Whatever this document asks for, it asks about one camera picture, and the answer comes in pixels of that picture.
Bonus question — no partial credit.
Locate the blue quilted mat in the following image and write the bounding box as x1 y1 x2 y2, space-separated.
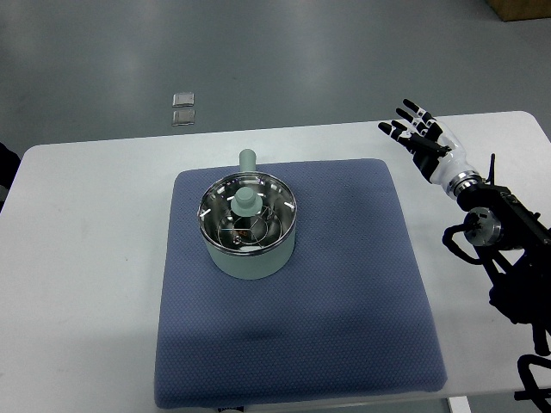
155 159 447 409

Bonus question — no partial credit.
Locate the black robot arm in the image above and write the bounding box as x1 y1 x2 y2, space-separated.
443 171 550 412

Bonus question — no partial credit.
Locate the green steel pot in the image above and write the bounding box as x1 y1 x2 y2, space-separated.
203 149 295 280

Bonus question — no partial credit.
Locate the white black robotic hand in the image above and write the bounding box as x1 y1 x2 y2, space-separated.
378 99 482 199

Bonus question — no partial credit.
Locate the glass lid with green knob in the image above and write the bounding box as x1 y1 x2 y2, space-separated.
197 171 298 256

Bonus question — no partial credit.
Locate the upper metal floor plate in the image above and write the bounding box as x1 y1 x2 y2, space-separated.
172 92 195 108

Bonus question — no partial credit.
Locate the wire steaming rack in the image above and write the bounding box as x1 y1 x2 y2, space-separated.
215 213 282 251

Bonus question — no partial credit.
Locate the brown cardboard box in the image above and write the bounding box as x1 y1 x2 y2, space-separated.
486 0 551 22

